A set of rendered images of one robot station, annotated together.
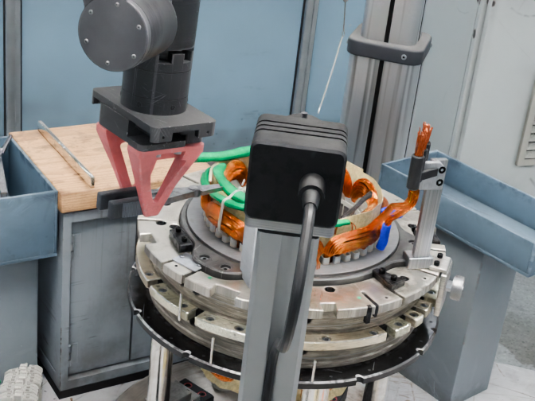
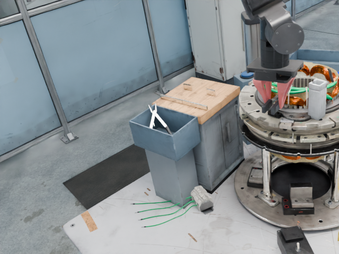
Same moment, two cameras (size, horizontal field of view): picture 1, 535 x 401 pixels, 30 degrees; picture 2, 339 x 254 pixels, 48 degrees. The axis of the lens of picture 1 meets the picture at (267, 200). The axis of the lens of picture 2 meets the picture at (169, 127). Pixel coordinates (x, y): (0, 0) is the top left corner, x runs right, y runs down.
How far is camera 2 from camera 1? 48 cm
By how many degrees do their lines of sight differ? 10
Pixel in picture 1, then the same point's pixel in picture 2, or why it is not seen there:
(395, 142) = not seen: hidden behind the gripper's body
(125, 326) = (223, 157)
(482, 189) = (322, 56)
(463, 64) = (215, 20)
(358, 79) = (253, 33)
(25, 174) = (170, 116)
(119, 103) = (265, 68)
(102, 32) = (283, 39)
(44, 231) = (196, 133)
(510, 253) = not seen: outside the picture
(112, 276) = (217, 140)
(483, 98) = (226, 30)
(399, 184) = not seen: hidden behind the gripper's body
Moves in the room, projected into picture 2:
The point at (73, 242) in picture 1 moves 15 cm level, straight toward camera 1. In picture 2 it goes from (205, 133) to (236, 158)
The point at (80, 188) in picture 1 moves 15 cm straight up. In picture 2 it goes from (203, 112) to (196, 62)
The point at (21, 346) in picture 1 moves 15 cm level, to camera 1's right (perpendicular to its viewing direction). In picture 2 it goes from (193, 181) to (239, 167)
